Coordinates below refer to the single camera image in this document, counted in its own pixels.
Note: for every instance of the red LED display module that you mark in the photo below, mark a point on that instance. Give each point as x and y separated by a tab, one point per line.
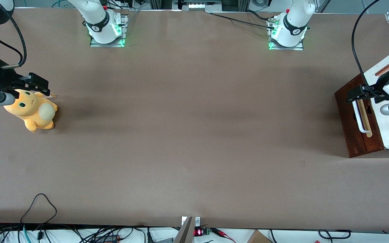
198	232

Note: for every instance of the brown cardboard box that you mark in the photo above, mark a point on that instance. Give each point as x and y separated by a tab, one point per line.
258	237

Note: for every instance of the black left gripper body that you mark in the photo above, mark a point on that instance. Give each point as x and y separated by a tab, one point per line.
378	85

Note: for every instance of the brown wooden drawer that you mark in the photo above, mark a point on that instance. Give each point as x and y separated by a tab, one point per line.
345	118

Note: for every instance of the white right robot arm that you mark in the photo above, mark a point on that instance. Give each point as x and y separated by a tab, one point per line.
98	20

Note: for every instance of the grey metal bracket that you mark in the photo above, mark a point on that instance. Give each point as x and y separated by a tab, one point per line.
185	233

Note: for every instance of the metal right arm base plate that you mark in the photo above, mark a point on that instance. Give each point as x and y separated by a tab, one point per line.
122	33

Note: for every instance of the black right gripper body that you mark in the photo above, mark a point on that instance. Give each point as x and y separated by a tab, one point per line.
2	78

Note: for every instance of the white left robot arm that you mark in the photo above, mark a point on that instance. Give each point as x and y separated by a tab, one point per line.
294	20

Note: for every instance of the black power adapter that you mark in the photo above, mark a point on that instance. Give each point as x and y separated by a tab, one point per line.
108	239

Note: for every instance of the white power strip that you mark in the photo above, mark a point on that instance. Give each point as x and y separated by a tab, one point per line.
198	5

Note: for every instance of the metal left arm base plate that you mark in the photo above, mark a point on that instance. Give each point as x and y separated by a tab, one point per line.
299	47

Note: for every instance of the red clip leads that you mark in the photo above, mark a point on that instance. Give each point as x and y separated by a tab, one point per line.
223	233

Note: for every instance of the orange plush toy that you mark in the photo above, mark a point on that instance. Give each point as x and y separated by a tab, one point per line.
32	113

